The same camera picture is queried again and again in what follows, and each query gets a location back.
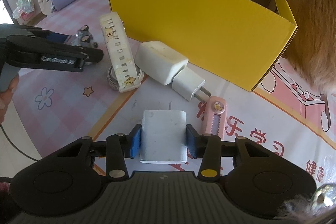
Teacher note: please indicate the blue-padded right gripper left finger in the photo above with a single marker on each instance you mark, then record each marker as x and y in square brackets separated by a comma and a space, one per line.
[119, 147]

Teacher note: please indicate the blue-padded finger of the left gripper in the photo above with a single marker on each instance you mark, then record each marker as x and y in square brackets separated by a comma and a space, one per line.
[51, 36]

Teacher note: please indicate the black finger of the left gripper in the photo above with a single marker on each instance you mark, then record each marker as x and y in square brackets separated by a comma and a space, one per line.
[93, 55]

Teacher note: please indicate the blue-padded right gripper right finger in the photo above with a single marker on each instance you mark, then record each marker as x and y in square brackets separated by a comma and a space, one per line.
[207, 147]

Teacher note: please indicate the pink utility knife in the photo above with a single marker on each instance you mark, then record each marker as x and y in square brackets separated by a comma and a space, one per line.
[215, 117]

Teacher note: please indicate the white Pikachu power strip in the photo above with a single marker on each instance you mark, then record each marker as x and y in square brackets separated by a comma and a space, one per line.
[119, 52]

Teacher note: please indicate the white square charger block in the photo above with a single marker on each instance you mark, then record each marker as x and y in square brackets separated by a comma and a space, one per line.
[163, 137]

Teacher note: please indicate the large white power adapter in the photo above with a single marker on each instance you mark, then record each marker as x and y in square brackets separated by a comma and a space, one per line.
[159, 61]

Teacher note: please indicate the small white plug charger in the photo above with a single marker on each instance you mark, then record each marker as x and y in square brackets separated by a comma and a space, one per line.
[190, 85]

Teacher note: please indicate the person's hand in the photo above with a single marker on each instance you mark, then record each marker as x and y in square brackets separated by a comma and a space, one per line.
[6, 97]

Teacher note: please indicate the small grey toy figure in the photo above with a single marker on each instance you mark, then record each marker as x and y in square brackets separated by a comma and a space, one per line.
[84, 38]

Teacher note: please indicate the clear tape roll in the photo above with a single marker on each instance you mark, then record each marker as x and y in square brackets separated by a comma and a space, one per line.
[111, 77]

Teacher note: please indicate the yellow cardboard box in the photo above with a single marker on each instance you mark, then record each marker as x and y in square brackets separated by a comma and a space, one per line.
[237, 40]

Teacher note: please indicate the orange fluffy cat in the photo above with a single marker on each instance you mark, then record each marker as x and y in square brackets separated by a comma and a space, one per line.
[312, 50]

